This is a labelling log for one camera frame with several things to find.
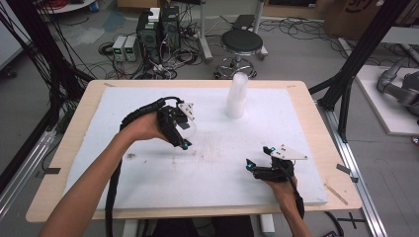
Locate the person's left hand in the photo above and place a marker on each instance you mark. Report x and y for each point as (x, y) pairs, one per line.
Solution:
(145, 128)

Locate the black computer tower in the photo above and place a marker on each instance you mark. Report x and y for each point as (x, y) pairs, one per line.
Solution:
(170, 28)
(148, 36)

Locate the cardboard box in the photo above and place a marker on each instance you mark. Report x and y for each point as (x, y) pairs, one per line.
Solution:
(355, 16)

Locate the black round stool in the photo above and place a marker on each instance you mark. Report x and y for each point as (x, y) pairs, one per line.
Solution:
(241, 42)

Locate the wooden table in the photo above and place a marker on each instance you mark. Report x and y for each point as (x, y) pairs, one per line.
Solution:
(329, 131)

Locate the thin wooden stick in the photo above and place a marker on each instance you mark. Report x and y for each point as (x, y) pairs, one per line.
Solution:
(336, 194)

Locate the white desk leg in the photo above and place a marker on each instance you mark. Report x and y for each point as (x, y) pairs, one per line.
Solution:
(204, 33)

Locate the black tape strip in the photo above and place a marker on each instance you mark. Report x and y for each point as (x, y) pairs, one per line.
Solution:
(52, 171)
(343, 169)

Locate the aluminium floor rail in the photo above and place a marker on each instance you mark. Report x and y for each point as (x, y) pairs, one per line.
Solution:
(359, 171)
(23, 177)

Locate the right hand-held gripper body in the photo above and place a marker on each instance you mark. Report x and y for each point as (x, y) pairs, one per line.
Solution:
(280, 169)

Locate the person's dark trousers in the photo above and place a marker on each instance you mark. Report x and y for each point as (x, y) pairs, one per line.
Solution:
(197, 227)

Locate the person's right hand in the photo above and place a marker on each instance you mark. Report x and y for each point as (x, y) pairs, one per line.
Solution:
(285, 194)

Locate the white foam board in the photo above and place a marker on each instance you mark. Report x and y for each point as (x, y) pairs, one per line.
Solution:
(214, 177)

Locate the grey bench power supply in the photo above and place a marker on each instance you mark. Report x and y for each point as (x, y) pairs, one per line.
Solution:
(131, 47)
(119, 47)

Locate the black metal frame post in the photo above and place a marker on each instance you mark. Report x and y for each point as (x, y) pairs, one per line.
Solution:
(36, 49)
(359, 56)

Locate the white platform board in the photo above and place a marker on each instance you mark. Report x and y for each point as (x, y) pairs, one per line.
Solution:
(378, 105)

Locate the stack of white plastic cups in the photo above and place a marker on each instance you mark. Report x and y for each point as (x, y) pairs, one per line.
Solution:
(237, 98)

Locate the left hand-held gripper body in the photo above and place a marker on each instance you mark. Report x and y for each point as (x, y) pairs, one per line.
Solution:
(168, 121)

